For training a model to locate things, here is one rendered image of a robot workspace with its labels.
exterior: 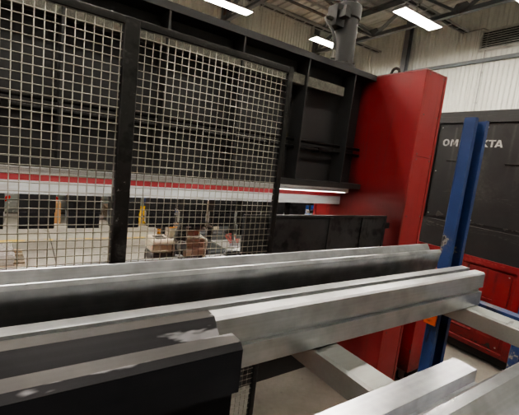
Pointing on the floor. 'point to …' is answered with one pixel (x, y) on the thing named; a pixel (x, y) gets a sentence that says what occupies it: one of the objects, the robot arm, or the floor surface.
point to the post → (124, 139)
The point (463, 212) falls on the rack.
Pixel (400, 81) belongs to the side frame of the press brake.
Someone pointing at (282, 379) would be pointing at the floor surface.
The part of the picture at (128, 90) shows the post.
